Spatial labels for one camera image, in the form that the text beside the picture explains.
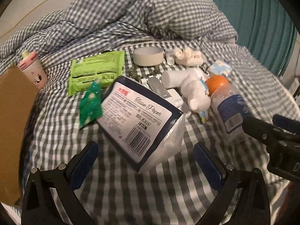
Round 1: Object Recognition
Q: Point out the clear bottle with blue label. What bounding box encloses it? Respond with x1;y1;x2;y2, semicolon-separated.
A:
211;84;254;134

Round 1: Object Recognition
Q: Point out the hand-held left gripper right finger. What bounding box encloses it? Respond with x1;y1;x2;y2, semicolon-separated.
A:
193;142;272;225

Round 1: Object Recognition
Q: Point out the orange fruit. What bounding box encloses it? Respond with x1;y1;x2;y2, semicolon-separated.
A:
206;75;230;96

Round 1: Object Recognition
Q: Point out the pink panda cup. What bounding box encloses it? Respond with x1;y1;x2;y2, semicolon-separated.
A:
18;50;48;92

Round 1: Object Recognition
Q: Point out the white plush toy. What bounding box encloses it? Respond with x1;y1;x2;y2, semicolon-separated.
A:
180;71;211;123

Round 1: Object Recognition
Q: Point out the beige tape roll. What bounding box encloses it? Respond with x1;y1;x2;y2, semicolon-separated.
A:
133;47;163;66

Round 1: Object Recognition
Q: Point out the brown cardboard box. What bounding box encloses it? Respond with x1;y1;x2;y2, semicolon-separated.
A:
0;66;39;207

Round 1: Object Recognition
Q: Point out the dark blue tissue paper pack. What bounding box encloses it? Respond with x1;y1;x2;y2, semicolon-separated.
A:
95;76;185;173

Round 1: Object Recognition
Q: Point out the checked duvet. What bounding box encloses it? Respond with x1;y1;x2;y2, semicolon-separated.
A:
0;0;237;59

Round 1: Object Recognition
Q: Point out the teal curtain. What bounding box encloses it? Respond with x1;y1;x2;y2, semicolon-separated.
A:
187;0;298;73

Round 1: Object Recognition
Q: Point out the white folding phone stand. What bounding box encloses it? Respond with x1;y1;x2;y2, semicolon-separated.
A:
141;74;193;118

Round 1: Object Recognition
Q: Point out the white cylindrical device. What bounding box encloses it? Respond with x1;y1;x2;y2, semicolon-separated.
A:
162;70;188;87

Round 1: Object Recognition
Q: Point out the small green plastic packet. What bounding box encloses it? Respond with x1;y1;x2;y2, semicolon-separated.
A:
78;80;104;130

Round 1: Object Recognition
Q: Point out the small white container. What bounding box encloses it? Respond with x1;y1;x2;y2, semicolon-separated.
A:
165;50;176;65

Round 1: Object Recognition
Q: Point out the green wet wipes pack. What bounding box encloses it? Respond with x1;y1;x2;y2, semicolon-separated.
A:
67;51;125;96

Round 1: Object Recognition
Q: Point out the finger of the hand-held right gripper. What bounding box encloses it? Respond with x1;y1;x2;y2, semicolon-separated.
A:
272;114;300;134
242;117;300;144

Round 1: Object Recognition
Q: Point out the small blue white tissue packet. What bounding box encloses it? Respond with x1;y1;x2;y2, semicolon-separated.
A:
208;60;233;79

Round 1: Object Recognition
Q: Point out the checked bed sheet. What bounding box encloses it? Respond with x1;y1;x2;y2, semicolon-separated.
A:
21;37;291;225

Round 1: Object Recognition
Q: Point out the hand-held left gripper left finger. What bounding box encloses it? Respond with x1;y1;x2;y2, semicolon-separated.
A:
21;141;104;225

